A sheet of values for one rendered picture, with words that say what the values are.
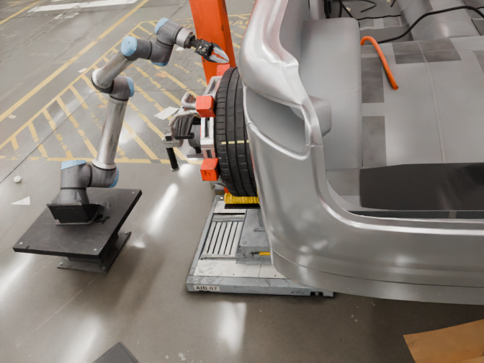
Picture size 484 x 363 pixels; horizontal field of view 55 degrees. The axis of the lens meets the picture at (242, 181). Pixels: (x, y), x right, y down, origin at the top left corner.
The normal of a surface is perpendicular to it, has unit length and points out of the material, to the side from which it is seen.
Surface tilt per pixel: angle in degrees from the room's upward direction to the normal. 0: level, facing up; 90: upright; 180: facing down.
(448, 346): 0
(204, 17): 90
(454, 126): 22
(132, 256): 0
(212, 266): 0
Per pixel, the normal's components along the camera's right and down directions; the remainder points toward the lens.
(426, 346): -0.11, -0.77
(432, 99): -0.20, -0.50
